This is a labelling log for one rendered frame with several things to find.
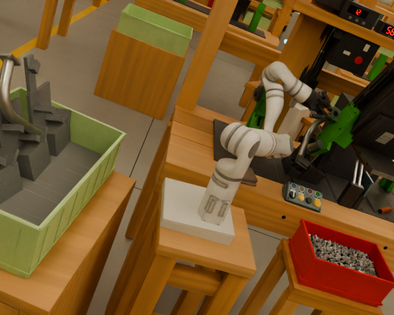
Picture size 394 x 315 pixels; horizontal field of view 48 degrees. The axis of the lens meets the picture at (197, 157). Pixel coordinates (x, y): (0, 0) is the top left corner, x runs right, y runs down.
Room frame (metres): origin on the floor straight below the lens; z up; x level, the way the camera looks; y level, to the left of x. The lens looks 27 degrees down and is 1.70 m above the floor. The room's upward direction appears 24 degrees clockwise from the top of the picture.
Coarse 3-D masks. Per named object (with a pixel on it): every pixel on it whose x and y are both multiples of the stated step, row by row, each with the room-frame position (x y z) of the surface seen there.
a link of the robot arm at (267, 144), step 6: (228, 126) 1.22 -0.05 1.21; (234, 126) 1.22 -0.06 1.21; (222, 132) 1.22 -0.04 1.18; (228, 132) 1.21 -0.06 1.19; (258, 132) 1.35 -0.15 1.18; (264, 132) 1.38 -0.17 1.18; (270, 132) 1.43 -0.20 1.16; (222, 138) 1.21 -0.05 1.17; (228, 138) 1.20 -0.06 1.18; (264, 138) 1.36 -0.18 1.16; (270, 138) 1.38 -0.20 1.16; (222, 144) 1.21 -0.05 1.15; (264, 144) 1.35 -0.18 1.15; (270, 144) 1.37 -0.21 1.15; (258, 150) 1.34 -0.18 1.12; (264, 150) 1.35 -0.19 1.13; (270, 150) 1.38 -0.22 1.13; (264, 156) 1.40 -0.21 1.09
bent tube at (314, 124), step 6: (336, 108) 1.86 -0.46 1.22; (330, 114) 1.83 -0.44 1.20; (336, 114) 1.86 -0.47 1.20; (318, 120) 1.89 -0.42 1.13; (324, 120) 1.88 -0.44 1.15; (336, 120) 1.83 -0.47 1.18; (312, 126) 1.90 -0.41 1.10; (306, 132) 1.88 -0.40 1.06; (312, 132) 1.89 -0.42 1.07; (306, 138) 1.86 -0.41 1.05; (300, 150) 1.81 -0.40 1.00
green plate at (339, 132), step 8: (352, 104) 1.85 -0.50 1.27; (344, 112) 1.85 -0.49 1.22; (352, 112) 1.80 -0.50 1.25; (360, 112) 1.77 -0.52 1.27; (344, 120) 1.80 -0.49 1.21; (352, 120) 1.77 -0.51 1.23; (328, 128) 1.85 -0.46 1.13; (336, 128) 1.80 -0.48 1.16; (344, 128) 1.76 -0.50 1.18; (320, 136) 1.84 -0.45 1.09; (328, 136) 1.79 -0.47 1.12; (336, 136) 1.76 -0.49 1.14; (344, 136) 1.78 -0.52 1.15; (352, 136) 1.78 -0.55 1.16; (344, 144) 1.78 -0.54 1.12
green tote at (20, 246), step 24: (24, 96) 1.38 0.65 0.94; (72, 120) 1.38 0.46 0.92; (96, 120) 1.39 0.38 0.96; (96, 144) 1.38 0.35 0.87; (120, 144) 1.37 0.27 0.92; (96, 168) 1.12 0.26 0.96; (72, 192) 0.96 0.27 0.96; (0, 216) 0.78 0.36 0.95; (48, 216) 0.83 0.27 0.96; (72, 216) 1.02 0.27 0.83; (0, 240) 0.78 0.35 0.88; (24, 240) 0.78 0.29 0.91; (48, 240) 0.87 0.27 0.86; (0, 264) 0.78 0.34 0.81; (24, 264) 0.78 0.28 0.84
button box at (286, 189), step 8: (288, 184) 1.56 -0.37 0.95; (296, 184) 1.58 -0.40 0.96; (288, 192) 1.54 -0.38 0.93; (296, 192) 1.55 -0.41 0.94; (304, 192) 1.57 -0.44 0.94; (312, 192) 1.58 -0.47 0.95; (320, 192) 1.60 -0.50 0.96; (288, 200) 1.51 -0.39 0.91; (296, 200) 1.53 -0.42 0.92; (304, 200) 1.54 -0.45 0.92; (320, 200) 1.57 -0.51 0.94; (312, 208) 1.53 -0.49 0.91; (320, 208) 1.54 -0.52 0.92
